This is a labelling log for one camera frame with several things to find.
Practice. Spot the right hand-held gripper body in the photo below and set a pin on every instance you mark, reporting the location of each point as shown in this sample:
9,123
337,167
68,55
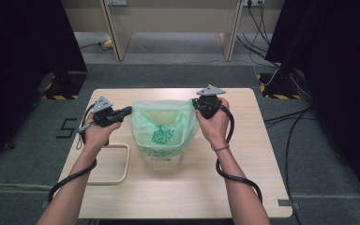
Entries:
209,104

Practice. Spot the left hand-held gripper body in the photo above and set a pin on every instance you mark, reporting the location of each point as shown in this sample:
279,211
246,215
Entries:
101,114

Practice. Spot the green plastic bag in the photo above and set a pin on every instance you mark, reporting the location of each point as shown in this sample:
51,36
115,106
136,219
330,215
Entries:
143,131

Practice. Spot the cream bin with smiley face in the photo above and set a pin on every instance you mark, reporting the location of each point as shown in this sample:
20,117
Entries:
162,117

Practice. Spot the person's left hand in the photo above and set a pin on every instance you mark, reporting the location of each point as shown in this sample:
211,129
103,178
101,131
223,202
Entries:
98,137

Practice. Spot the person's right hand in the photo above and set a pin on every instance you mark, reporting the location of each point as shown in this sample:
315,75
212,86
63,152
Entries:
214,128

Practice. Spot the thin wrist band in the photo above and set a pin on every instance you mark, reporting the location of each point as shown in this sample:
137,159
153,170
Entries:
220,147

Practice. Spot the black stand base striped tape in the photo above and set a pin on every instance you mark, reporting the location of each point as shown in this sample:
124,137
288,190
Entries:
65,86
278,89

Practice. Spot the yellow object on floor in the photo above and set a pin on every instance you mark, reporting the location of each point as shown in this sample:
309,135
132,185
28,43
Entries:
107,43

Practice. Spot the black curtain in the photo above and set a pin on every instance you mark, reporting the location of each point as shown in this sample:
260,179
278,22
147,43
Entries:
340,78
18,56

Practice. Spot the grey tape strip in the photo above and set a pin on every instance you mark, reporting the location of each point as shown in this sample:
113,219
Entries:
287,203

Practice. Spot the wall socket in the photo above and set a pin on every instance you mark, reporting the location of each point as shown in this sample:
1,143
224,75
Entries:
116,2
253,2

